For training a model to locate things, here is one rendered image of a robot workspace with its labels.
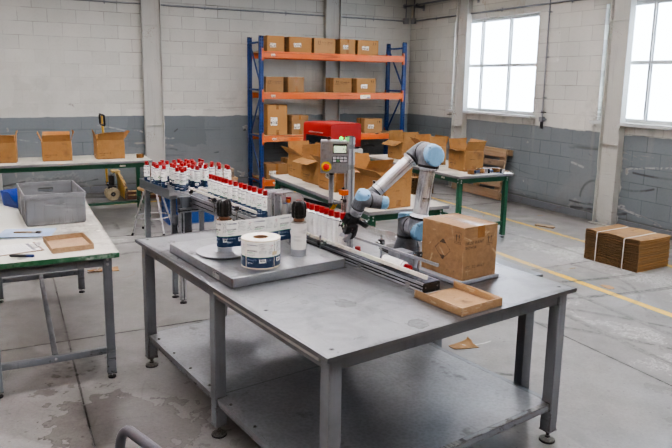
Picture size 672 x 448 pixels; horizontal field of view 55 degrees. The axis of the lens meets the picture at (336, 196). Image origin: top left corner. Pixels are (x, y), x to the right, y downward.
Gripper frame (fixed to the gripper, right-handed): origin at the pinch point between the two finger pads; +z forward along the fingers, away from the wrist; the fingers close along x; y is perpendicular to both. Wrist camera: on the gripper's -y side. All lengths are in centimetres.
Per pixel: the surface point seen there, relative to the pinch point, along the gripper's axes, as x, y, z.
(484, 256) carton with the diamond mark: 60, -34, -37
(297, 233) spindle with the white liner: -5.8, 31.3, -5.2
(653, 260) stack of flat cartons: 7, -414, 93
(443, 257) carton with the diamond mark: 49, -19, -29
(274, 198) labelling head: -55, 16, 12
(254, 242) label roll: 2, 62, -11
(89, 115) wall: -676, -64, 355
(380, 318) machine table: 78, 44, -33
